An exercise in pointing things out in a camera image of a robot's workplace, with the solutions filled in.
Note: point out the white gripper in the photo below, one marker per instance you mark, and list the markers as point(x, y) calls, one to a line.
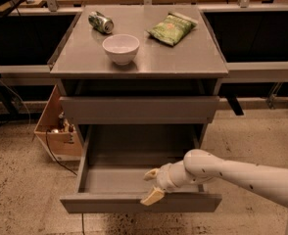
point(164, 178)

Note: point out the grey drawer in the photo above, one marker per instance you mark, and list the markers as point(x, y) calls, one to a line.
point(114, 161)
point(139, 110)

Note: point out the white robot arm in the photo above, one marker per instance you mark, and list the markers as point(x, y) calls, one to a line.
point(198, 166)

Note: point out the grey drawer cabinet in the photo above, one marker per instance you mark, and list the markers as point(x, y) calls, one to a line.
point(140, 88)

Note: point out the grey top drawer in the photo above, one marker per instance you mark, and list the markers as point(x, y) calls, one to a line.
point(139, 110)

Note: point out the wooden box on floor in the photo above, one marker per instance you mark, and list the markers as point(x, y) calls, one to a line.
point(61, 143)

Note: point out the white ceramic bowl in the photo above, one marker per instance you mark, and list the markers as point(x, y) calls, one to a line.
point(121, 48)

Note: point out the green chip bag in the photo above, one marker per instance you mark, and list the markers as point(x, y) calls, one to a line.
point(173, 28)

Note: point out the green soda can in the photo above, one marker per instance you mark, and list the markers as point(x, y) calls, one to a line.
point(100, 22)

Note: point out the grey metal rail frame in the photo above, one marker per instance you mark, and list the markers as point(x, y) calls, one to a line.
point(261, 71)

